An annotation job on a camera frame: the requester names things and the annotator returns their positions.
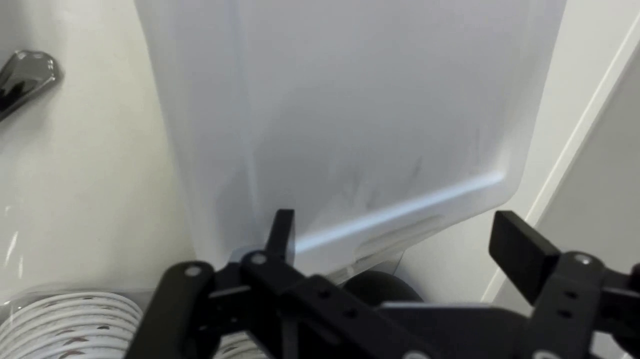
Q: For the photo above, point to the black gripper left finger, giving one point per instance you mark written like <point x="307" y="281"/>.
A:
<point x="293" y="313"/>

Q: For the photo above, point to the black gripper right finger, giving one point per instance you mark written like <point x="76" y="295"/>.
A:
<point x="567" y="293"/>

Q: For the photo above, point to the translucent white plastic lid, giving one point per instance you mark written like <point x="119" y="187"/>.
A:
<point x="366" y="121"/>

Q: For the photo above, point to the curved metal stand black base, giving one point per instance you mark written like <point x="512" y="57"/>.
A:
<point x="382" y="291"/>

